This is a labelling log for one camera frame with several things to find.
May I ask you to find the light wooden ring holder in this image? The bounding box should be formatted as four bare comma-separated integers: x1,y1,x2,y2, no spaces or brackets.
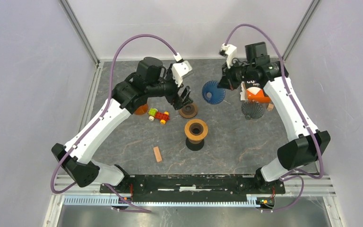
184,119,208,141

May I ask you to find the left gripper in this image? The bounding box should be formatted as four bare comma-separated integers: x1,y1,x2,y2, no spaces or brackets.
147,64,193,110

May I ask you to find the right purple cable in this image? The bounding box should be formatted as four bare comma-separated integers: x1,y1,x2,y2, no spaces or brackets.
225,24,325,180

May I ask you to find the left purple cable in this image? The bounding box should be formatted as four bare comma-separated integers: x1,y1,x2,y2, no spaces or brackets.
50,34,182,195

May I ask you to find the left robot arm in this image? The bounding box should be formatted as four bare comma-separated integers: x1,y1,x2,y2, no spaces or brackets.
51,57,192,193

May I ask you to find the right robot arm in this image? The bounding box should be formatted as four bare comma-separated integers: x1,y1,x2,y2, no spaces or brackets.
218,42,331,193

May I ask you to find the orange black coffee filter box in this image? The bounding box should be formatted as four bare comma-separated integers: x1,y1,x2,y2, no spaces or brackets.
240,80,271,104

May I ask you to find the orange glass carafe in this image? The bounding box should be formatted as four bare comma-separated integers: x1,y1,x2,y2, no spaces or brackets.
134,104,149,115

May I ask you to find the colourful toy brick car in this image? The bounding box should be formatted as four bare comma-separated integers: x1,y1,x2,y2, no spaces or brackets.
148,108,170,124

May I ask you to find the small wooden block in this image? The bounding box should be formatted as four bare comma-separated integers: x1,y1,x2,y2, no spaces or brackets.
153,146,163,163

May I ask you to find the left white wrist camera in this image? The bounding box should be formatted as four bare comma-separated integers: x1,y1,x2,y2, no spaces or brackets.
171,52,192,87

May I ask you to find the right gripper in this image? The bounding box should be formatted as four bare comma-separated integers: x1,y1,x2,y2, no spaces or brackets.
217,59,254,91

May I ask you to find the purple cable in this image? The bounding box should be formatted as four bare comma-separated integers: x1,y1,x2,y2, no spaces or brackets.
50,34,182,195
225,24,325,180

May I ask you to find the blue ribbed plastic dripper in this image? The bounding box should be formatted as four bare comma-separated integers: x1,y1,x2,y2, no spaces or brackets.
202,80,226,105

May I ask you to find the clear smoky ribbed dripper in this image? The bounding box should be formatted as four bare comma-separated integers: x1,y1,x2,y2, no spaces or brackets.
241,101,264,120

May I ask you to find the small wooden cube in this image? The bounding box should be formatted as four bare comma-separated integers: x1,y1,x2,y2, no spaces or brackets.
267,103,274,111

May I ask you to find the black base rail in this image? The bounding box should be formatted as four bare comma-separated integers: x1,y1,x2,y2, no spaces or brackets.
114,174,285,202

